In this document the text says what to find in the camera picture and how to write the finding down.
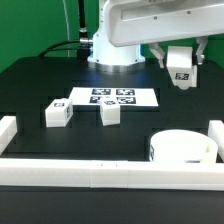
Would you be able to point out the white front fence bar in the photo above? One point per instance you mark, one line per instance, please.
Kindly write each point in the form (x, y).
(111, 174)

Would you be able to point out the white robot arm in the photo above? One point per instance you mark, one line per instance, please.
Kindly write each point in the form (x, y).
(108, 57)

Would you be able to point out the white marker sheet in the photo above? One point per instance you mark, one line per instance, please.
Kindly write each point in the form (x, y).
(125, 96)

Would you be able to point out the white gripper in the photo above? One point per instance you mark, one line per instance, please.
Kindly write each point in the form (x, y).
(131, 22)

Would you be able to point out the white left fence bar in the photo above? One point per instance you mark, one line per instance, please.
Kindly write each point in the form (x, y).
(8, 129)

